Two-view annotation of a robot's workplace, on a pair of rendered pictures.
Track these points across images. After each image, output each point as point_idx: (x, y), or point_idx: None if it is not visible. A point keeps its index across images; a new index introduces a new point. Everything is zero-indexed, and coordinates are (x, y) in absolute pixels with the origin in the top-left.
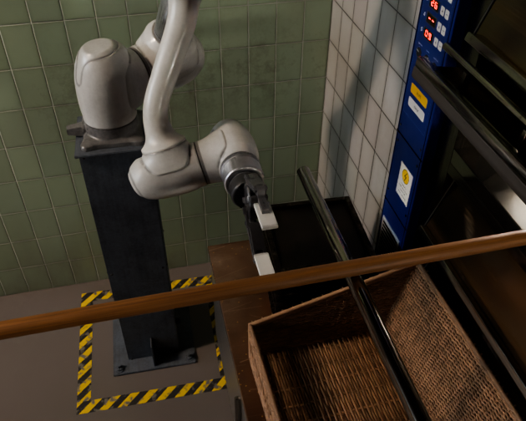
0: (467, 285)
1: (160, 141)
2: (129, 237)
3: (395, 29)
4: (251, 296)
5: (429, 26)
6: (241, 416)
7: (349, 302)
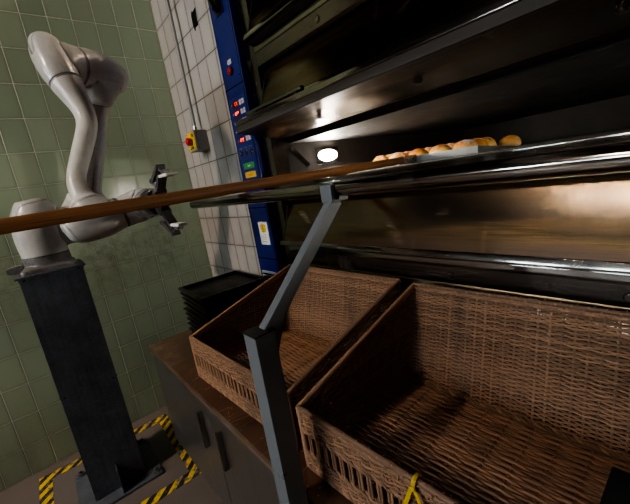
0: None
1: (83, 193)
2: (77, 352)
3: (228, 166)
4: (190, 352)
5: (241, 134)
6: (208, 436)
7: (258, 305)
